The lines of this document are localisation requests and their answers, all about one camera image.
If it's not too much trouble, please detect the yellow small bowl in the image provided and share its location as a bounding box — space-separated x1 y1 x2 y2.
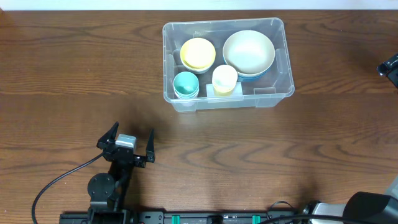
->
180 38 216 70

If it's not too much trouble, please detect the light blue plastic cup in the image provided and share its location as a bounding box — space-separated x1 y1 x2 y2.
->
174 89 199 99

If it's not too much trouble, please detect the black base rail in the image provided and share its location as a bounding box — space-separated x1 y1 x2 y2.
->
59 210 295 224

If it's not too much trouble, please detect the clear plastic storage bin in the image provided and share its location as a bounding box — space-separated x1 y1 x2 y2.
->
162 17 295 113

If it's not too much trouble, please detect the pink plastic cup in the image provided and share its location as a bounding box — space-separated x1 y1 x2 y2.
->
180 97 195 107

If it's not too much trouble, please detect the cream white plastic cup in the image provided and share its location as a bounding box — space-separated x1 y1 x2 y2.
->
212 65 238 90

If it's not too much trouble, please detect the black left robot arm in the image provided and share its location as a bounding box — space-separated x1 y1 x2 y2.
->
88 122 155 223

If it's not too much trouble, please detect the white small bowl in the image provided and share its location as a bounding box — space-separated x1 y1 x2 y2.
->
183 64 211 74

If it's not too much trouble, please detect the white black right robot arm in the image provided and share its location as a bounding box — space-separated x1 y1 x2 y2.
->
303 54 397 224

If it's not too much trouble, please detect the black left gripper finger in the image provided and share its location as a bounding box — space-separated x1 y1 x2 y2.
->
146 129 155 163
96 121 119 149

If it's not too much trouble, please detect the mint green plastic cup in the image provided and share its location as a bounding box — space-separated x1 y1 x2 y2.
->
173 72 199 94

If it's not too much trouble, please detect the large beige bowl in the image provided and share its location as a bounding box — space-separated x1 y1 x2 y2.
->
222 30 275 74

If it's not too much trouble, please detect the yellow plastic cup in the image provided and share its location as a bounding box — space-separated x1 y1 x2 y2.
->
213 83 236 94
213 87 234 96

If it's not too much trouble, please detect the dark blue bowl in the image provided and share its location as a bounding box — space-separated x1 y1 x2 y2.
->
238 72 267 82
223 59 273 82

